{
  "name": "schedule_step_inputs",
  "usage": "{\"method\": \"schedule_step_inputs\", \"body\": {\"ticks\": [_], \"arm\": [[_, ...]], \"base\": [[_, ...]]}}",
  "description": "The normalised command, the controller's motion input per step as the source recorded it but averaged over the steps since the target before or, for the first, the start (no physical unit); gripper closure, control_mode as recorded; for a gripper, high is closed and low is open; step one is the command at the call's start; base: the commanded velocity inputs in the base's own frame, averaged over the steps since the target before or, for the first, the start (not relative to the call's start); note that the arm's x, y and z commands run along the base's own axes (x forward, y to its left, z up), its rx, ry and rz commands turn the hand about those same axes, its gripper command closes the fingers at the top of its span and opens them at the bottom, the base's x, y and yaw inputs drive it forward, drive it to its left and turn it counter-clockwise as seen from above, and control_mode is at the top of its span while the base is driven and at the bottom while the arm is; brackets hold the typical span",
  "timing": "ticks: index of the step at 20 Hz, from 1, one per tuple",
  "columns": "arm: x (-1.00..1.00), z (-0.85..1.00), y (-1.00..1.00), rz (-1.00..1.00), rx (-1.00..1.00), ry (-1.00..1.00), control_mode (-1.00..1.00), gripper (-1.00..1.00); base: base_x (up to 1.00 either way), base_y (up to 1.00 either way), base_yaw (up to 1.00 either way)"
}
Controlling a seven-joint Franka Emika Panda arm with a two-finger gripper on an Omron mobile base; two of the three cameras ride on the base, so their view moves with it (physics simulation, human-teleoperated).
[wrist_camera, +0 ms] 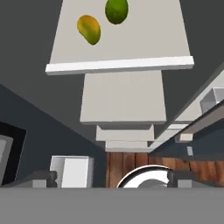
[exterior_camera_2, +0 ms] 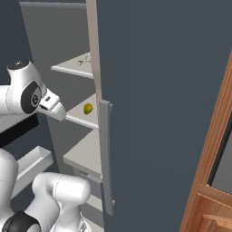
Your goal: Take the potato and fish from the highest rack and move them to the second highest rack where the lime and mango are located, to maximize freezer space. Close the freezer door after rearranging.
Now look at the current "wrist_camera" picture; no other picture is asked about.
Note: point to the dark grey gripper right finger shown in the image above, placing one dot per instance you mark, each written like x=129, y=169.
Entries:
x=181, y=178

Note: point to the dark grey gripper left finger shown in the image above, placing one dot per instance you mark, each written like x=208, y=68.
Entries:
x=43, y=178

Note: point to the white and black round thing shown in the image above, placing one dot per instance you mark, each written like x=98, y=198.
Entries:
x=147, y=176

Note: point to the narrow pale grey freezer shelf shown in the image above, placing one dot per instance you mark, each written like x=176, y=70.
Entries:
x=127, y=145

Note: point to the yellow-green mango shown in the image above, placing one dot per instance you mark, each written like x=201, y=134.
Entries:
x=89, y=29

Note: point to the dark grey freezer door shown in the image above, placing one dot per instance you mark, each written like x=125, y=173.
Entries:
x=201, y=128

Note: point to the white box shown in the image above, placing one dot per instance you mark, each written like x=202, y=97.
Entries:
x=73, y=172

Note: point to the small pale grey freezer shelf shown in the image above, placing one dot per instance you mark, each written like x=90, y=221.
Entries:
x=125, y=134

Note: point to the green lime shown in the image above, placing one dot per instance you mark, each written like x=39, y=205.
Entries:
x=116, y=11

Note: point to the grey door bin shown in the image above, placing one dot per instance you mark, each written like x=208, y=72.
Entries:
x=211, y=100

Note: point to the black appliance with grey panel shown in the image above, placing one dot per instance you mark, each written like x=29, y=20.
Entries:
x=10, y=154

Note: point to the dark grey freezer body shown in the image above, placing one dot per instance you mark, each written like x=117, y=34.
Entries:
x=35, y=96

